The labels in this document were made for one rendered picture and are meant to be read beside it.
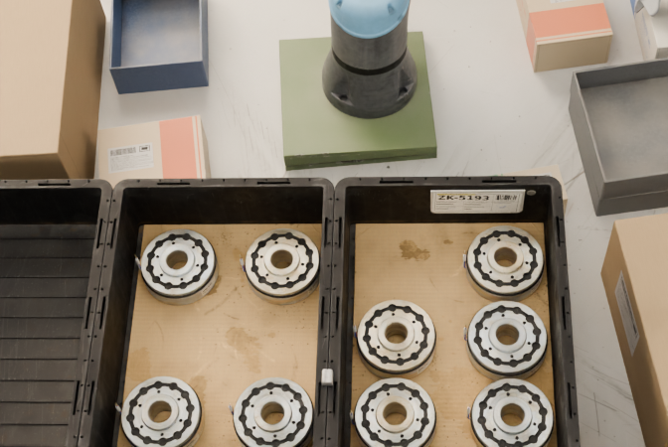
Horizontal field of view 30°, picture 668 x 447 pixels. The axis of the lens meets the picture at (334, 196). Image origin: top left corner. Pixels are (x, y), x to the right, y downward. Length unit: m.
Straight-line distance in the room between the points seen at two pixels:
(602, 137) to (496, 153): 0.17
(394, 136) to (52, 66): 0.53
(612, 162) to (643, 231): 0.21
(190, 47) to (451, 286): 0.67
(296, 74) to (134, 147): 0.29
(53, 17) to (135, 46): 0.23
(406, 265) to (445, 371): 0.16
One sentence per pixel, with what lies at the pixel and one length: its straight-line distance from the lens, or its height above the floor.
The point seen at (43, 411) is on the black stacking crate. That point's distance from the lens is 1.70.
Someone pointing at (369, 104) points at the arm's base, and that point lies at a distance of 1.93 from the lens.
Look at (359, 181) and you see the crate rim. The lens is 1.66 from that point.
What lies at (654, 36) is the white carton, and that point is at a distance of 2.00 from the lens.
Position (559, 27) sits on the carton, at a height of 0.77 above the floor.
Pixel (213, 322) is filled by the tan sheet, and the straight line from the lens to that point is 1.70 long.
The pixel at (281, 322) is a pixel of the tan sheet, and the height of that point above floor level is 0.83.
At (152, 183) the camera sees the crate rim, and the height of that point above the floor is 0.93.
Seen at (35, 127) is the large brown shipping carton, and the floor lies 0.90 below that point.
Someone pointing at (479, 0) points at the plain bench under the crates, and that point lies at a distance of 2.13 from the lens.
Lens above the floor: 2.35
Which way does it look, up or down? 60 degrees down
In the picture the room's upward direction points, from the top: 7 degrees counter-clockwise
